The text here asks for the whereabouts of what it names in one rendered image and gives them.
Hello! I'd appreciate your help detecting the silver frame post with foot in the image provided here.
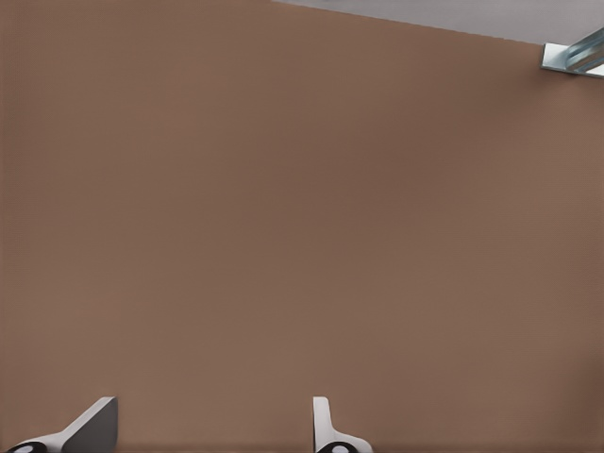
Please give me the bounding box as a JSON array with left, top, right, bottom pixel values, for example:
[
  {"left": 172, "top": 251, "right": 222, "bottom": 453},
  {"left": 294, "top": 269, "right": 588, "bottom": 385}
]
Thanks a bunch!
[{"left": 540, "top": 24, "right": 604, "bottom": 77}]

